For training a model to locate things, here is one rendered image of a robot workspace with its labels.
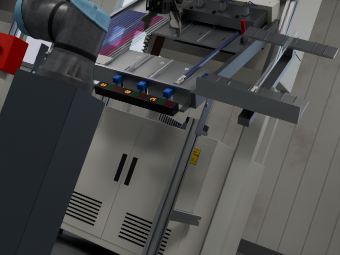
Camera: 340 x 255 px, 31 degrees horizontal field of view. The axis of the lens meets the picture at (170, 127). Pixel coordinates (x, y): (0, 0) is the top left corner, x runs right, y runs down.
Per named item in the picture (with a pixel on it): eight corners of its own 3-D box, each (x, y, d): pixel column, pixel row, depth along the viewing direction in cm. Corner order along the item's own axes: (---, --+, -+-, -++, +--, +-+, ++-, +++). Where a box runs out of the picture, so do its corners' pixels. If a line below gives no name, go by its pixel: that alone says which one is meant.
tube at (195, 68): (174, 88, 217) (174, 85, 217) (171, 87, 218) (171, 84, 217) (239, 35, 253) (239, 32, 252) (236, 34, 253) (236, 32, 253)
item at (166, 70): (192, 99, 215) (192, 92, 214) (51, 60, 246) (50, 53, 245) (218, 77, 229) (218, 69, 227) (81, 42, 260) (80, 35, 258)
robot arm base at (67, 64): (75, 86, 150) (88, 49, 151) (24, 71, 155) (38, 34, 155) (99, 100, 164) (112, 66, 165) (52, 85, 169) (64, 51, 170)
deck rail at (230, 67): (196, 109, 215) (195, 93, 212) (190, 108, 216) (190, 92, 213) (279, 32, 264) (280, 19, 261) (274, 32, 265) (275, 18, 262)
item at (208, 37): (240, 62, 242) (240, 51, 240) (107, 31, 273) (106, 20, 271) (274, 31, 265) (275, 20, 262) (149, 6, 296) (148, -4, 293)
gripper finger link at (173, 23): (171, 39, 215) (161, 15, 215) (180, 37, 220) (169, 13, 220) (178, 35, 213) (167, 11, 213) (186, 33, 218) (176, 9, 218)
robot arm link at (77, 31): (82, 48, 152) (100, -3, 153) (40, 37, 158) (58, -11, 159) (105, 62, 163) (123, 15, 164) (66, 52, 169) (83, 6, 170)
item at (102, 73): (190, 108, 216) (190, 90, 212) (50, 68, 247) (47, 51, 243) (192, 106, 217) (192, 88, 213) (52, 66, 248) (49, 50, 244)
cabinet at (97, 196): (165, 292, 234) (218, 139, 239) (30, 230, 267) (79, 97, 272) (223, 290, 291) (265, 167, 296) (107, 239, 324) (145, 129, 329)
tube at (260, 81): (248, 102, 190) (249, 99, 189) (244, 101, 191) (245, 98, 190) (297, 33, 226) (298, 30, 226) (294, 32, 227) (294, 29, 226)
